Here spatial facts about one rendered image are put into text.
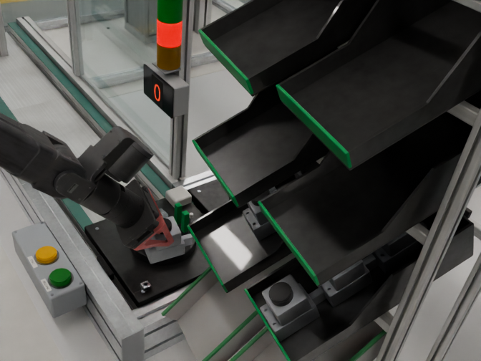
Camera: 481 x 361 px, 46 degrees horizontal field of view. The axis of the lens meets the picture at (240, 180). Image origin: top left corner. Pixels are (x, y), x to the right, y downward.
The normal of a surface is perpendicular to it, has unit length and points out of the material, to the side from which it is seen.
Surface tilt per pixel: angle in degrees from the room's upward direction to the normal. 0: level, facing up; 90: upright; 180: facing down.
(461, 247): 90
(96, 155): 42
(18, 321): 0
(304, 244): 25
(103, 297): 0
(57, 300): 90
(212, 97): 0
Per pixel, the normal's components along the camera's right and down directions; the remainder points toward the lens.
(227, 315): -0.56, -0.41
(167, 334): 0.58, 0.55
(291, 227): -0.29, -0.62
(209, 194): 0.10, -0.79
